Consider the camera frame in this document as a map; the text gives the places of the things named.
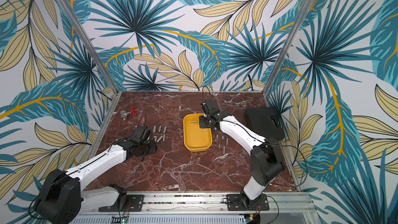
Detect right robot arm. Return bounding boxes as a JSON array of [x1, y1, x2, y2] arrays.
[[200, 100, 286, 202]]

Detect yellow plastic storage box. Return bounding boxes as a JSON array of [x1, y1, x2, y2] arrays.
[[183, 114, 212, 152]]

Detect metal valve red handle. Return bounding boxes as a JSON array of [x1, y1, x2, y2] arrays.
[[119, 107, 137, 121]]

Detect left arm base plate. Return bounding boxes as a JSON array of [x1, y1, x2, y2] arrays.
[[98, 195, 144, 213]]

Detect black plastic tool case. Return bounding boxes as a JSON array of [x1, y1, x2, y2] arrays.
[[245, 107, 285, 141]]

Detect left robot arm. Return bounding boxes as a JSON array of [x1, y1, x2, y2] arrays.
[[28, 125, 157, 224]]

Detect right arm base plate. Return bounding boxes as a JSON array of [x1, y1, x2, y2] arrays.
[[226, 194, 269, 211]]

